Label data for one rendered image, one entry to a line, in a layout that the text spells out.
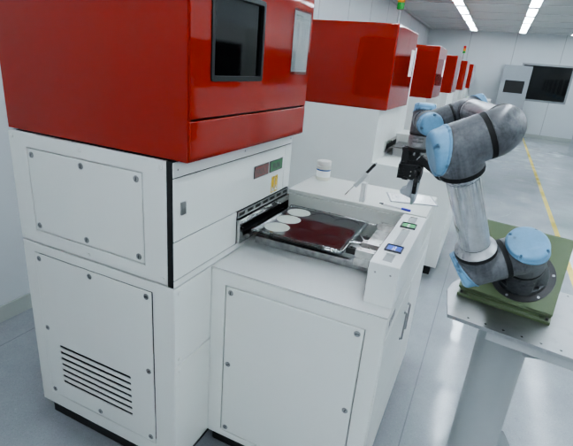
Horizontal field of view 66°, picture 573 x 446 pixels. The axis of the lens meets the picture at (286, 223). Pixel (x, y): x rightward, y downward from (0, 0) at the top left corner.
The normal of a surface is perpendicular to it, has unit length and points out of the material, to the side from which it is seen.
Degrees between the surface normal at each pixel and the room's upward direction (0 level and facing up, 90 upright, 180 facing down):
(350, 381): 90
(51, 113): 90
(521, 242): 41
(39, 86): 90
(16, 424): 0
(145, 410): 90
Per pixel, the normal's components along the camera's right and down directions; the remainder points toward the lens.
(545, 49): -0.42, 0.28
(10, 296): 0.90, 0.22
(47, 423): 0.08, -0.93
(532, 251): -0.22, -0.53
